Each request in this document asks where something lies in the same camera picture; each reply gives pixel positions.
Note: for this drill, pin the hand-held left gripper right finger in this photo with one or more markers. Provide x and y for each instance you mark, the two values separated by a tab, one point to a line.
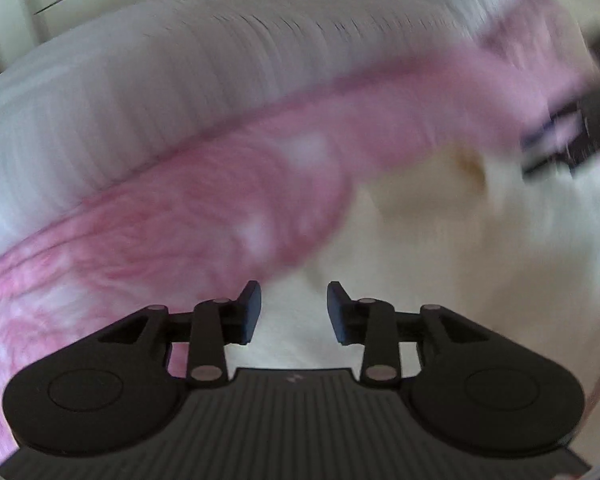
337	310

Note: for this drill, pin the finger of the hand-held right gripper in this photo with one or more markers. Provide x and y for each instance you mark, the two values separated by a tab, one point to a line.
547	145

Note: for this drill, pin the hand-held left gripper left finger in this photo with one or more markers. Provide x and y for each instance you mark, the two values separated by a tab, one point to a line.
251	310

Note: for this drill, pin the white fluffy garment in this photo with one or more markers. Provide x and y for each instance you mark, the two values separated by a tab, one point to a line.
430	240

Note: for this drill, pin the pink floral blanket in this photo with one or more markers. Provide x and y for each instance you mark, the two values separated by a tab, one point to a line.
205	200

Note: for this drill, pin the grey striped quilt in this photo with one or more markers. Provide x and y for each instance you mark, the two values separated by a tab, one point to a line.
130	110

